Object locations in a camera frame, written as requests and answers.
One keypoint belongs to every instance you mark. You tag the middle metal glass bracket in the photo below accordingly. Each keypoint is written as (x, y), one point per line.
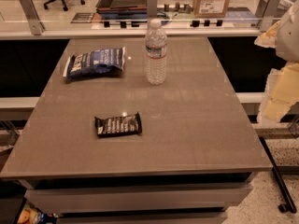
(152, 9)

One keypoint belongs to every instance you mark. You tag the grey table drawer unit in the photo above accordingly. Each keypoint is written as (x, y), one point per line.
(202, 203)

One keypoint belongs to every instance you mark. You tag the left metal glass bracket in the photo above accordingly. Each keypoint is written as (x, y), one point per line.
(35, 24)

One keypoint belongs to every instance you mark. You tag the clear plastic water bottle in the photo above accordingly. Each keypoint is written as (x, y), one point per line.
(156, 51)

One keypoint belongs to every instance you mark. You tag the cardboard box with label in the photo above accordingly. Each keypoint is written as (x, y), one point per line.
(210, 8)

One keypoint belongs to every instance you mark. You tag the right metal glass bracket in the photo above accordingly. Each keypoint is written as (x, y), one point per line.
(265, 13)

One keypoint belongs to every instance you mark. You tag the metal glass bracket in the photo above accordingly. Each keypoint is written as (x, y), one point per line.
(35, 24)
(265, 13)
(152, 9)

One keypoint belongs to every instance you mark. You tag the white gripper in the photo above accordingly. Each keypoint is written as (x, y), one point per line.
(289, 34)

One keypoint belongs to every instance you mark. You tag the black floor bar with wheel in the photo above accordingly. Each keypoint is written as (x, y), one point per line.
(289, 205)

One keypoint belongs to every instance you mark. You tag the black rxbar chocolate bar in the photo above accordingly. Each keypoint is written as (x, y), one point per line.
(118, 126)

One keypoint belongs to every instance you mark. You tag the colourful snack bin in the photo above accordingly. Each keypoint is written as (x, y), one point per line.
(31, 215)

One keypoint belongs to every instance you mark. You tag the blue chip bag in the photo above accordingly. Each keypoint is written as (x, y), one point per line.
(95, 63)

